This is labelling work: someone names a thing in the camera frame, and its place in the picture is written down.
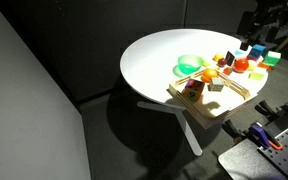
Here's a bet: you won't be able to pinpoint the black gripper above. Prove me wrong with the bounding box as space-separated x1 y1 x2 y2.
237 11 268 52

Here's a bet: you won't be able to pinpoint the black and white dice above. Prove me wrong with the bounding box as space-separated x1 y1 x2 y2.
224 50 236 67

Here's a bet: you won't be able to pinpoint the grey dice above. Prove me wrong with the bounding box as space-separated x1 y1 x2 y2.
207 77 225 93

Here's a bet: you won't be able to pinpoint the green plastic bowl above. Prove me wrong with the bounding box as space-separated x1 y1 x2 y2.
177 54 205 75

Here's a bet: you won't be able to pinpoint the pink block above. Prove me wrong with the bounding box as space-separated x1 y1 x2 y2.
246 54 259 63

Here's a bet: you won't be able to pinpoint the blue cube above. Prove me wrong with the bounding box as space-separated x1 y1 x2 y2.
249 44 267 60

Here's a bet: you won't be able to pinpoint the red tomato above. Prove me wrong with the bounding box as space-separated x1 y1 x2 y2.
232 58 250 74

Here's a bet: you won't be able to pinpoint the dark red plum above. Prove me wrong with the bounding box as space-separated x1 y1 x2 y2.
217 58 228 68

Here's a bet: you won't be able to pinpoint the yellow lemon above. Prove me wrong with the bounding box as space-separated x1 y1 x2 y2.
213 52 225 62

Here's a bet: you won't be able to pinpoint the orange block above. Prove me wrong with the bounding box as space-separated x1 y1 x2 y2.
257 61 272 71

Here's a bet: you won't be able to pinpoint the small red strawberry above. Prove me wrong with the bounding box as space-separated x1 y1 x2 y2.
222 67 234 76

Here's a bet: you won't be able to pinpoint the light green cube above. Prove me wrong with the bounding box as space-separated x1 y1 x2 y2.
248 67 268 81

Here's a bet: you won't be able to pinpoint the orange fruit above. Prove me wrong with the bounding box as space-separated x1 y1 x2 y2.
200 68 219 84

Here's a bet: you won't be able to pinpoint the wooden slatted tray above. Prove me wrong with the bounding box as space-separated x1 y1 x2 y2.
167 68 256 130

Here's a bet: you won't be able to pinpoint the black clamp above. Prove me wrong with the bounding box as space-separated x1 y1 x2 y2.
221 118 245 140
254 99 282 118

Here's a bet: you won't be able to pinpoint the colourful number cube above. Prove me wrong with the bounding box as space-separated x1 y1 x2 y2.
181 78 206 102

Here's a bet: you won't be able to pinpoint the purple clamp with orange tips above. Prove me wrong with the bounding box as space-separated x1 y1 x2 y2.
248 122 284 151

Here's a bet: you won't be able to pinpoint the white table base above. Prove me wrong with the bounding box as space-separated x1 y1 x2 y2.
136 100 204 157

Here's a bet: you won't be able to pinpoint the black perforated breadboard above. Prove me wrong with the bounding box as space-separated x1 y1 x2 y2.
257 121 288 180

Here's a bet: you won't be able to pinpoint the grey metal plate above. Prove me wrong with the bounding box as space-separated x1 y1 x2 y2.
217 138 285 180

